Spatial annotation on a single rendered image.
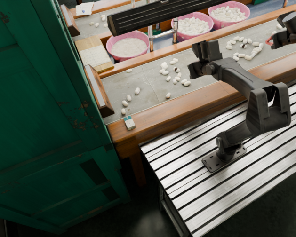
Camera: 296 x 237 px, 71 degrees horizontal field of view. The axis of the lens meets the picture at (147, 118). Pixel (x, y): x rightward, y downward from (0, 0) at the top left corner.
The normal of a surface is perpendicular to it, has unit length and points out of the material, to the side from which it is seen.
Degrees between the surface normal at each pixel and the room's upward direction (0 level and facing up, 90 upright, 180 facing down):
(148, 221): 0
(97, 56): 0
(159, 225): 0
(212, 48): 50
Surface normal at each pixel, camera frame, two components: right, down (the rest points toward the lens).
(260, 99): 0.15, 0.16
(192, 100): -0.07, -0.57
